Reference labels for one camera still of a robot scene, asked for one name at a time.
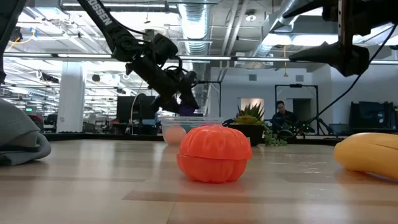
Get long horizontal light bar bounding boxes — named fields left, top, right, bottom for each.
left=0, top=52, right=398, bottom=65

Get grey cloth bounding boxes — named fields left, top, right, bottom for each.
left=0, top=98, right=52, bottom=166

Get person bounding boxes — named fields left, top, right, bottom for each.
left=270, top=100, right=298, bottom=134

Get clear plastic tupperware container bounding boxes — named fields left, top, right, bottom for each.
left=159, top=116, right=225, bottom=146

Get black equipment cabinet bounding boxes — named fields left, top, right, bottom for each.
left=348, top=101, right=396, bottom=130

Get potted succulent plant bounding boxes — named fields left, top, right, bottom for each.
left=228, top=102, right=289, bottom=147

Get silver ventilation duct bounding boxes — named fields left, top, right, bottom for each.
left=178, top=0, right=214, bottom=114

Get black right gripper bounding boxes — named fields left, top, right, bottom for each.
left=282, top=0, right=398, bottom=77

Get long black arm cable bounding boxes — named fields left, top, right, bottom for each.
left=298, top=23, right=398, bottom=134

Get purple toy grapes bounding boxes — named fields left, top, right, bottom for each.
left=178, top=102, right=197, bottom=118

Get black frame stand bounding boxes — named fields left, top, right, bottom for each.
left=175, top=80, right=222, bottom=118
left=274, top=83, right=320, bottom=131

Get black ceiling camera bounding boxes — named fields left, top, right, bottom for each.
left=5, top=26, right=23, bottom=43

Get black aluminium table frame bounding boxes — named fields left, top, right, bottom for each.
left=43, top=133, right=398, bottom=146

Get peach toy fruit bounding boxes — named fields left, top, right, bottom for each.
left=164, top=125, right=187, bottom=146

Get black computer monitor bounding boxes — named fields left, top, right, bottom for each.
left=116, top=95, right=156, bottom=124

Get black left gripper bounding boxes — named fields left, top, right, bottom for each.
left=126, top=52, right=200, bottom=113

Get white building column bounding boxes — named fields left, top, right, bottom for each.
left=57, top=61, right=86, bottom=134

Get yellow toy banana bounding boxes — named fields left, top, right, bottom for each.
left=333, top=132, right=398, bottom=180

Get orange toy pumpkin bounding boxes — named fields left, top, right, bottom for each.
left=175, top=124, right=253, bottom=184

